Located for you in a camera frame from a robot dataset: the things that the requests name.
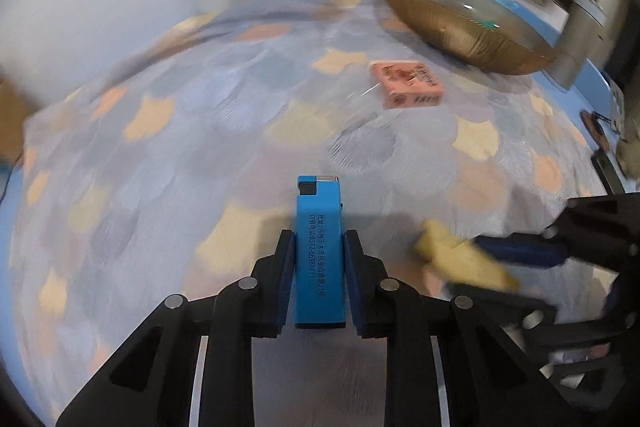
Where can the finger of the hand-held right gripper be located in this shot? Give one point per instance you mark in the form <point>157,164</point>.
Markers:
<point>520,252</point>
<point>505,302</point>

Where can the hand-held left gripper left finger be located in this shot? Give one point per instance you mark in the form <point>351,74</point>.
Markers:
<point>284,279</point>

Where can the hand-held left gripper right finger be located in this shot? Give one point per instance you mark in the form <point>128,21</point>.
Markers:
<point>354,279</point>

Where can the blue lighter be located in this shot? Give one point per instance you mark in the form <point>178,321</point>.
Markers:
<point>317,257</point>

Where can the yellow lighter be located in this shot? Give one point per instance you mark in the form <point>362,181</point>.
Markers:
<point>460,257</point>

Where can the gold ribbed glass bowl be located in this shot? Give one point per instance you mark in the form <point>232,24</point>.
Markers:
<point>460,27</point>

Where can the flat black object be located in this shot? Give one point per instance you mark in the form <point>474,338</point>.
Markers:
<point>609,172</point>

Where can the small brown object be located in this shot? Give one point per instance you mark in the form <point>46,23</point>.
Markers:
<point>595,129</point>

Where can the fan-patterned table mat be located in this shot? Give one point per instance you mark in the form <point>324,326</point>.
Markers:
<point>200,132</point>

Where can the pink rectangular box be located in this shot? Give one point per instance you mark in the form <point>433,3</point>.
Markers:
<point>407,84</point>

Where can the silver monitor stand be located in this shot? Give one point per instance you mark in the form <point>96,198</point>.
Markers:
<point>580,37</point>

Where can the brown pen holder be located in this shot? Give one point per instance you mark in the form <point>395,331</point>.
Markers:
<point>15,117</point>

